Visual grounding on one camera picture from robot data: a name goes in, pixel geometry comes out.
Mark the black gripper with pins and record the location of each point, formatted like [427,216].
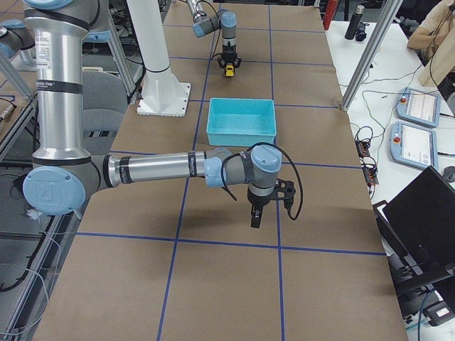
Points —
[229,50]
[258,201]

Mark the yellow beetle toy car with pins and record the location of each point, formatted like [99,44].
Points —
[229,70]

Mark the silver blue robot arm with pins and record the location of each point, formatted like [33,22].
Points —
[207,20]
[65,174]

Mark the turquoise plastic bin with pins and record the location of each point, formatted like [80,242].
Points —
[240,122]

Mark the orange black adapter box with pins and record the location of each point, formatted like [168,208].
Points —
[362,149]

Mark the grey office chair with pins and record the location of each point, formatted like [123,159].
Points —
[104,103]

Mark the black water bottle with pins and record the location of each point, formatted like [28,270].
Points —
[354,22]

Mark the black laptop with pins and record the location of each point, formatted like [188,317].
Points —
[422,216]

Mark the near teach pendant tablet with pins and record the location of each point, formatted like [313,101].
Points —
[413,146]

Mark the teach pendant tablet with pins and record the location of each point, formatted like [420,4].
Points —
[419,107]
[413,146]

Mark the far teach pendant tablet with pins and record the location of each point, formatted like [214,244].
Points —
[419,107]

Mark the person in beige top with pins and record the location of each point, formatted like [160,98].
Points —
[434,39]

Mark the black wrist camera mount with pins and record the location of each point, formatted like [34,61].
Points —
[284,190]

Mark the white pedestal column base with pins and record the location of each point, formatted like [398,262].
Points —
[162,94]

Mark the aluminium frame post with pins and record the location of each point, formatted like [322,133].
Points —
[373,44]

